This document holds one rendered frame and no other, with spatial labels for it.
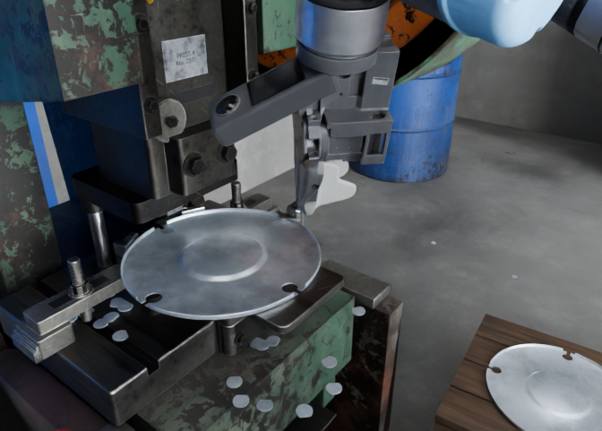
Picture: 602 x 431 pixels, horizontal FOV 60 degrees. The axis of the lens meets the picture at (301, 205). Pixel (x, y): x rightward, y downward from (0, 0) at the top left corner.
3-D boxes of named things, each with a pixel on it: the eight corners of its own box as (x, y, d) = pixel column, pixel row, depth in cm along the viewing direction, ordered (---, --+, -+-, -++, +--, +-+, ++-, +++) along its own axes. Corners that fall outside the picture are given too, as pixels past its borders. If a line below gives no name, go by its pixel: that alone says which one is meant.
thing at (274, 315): (344, 348, 79) (348, 273, 73) (285, 406, 70) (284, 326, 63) (226, 288, 93) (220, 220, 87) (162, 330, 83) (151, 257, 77)
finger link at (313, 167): (320, 211, 53) (328, 143, 47) (305, 212, 53) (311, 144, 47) (312, 179, 56) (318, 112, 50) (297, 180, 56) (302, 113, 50)
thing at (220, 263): (358, 248, 80) (358, 244, 80) (222, 354, 60) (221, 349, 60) (223, 196, 96) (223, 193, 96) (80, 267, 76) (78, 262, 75)
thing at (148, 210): (243, 191, 85) (241, 159, 83) (141, 242, 71) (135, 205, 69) (176, 168, 94) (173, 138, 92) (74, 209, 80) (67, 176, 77)
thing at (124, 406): (322, 271, 99) (323, 243, 96) (117, 428, 67) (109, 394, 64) (210, 223, 115) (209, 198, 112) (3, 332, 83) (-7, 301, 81)
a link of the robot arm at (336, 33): (305, 12, 39) (288, -33, 44) (301, 67, 42) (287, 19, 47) (402, 10, 40) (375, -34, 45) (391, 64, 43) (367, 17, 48)
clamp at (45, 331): (141, 301, 81) (132, 244, 76) (36, 364, 69) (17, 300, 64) (118, 287, 84) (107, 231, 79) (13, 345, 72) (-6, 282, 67)
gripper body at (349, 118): (383, 170, 51) (408, 61, 43) (296, 176, 50) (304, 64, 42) (365, 124, 57) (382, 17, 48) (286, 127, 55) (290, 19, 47)
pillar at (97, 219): (115, 262, 85) (99, 184, 78) (103, 269, 83) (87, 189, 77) (107, 258, 86) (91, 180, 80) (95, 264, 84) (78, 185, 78)
